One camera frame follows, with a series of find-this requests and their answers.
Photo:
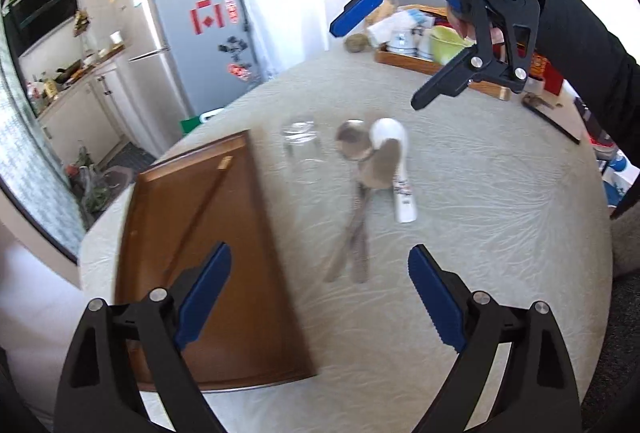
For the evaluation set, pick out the brown wooden tray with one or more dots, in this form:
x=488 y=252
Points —
x=205 y=210

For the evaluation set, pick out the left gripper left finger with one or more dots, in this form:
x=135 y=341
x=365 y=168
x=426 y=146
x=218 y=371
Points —
x=98 y=391

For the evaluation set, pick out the clear drinking glass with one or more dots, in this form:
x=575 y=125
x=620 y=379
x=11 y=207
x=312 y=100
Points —
x=303 y=150

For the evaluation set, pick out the black range hood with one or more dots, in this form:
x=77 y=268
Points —
x=28 y=21

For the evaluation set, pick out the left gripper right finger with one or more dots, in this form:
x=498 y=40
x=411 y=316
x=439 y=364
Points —
x=538 y=390

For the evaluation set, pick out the person's right hand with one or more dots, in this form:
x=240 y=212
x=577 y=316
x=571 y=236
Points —
x=467 y=30

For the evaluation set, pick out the metal spoon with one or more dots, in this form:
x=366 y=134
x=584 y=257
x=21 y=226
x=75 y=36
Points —
x=353 y=143

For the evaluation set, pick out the dark floor mat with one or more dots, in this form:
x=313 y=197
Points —
x=132 y=157

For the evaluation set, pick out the dark wooden chopstick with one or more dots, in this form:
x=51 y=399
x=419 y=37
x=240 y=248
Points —
x=222 y=170

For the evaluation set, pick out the round stone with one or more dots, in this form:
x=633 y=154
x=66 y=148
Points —
x=357 y=43

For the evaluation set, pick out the white kitchen cabinets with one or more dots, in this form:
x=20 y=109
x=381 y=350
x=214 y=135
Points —
x=96 y=113

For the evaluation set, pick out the wooden tray with cups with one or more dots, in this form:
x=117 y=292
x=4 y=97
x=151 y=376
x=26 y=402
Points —
x=383 y=56

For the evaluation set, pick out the silver refrigerator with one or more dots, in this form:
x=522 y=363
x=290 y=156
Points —
x=212 y=51

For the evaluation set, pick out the green plastic bowl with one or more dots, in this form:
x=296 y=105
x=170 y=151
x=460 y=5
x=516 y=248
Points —
x=446 y=44

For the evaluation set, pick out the white upside-down cup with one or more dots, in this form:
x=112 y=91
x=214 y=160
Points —
x=402 y=39

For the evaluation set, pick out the black right sleeve forearm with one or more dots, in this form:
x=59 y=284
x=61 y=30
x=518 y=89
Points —
x=597 y=66

